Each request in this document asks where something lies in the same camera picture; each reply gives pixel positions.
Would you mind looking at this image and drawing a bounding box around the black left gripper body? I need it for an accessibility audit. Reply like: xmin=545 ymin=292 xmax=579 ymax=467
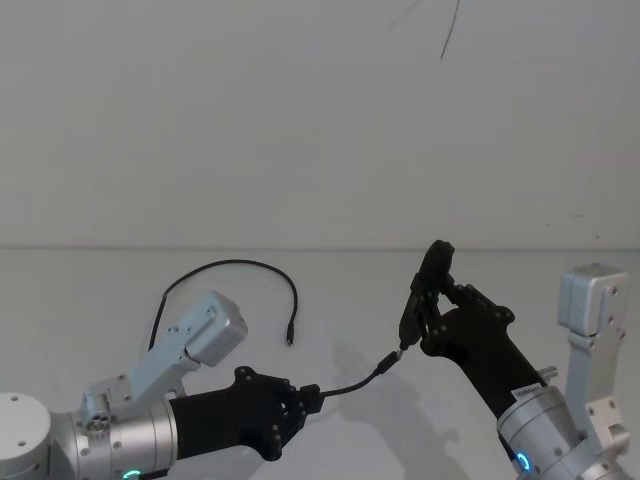
xmin=169 ymin=368 xmax=282 ymax=460

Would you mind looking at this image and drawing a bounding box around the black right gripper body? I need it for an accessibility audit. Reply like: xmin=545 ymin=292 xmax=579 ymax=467
xmin=420 ymin=306 xmax=550 ymax=420

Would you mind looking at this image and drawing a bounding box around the black elongated device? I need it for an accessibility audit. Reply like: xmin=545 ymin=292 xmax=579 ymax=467
xmin=397 ymin=239 xmax=457 ymax=351

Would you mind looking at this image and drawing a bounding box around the black cable with silver plug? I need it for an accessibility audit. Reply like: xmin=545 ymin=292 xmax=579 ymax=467
xmin=307 ymin=348 xmax=404 ymax=401

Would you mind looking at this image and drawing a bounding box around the white table cloth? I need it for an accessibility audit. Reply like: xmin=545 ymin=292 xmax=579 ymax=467
xmin=0 ymin=246 xmax=640 ymax=480

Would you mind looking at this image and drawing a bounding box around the thin black loose cable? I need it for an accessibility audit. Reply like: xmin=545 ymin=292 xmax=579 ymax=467
xmin=148 ymin=258 xmax=300 ymax=350

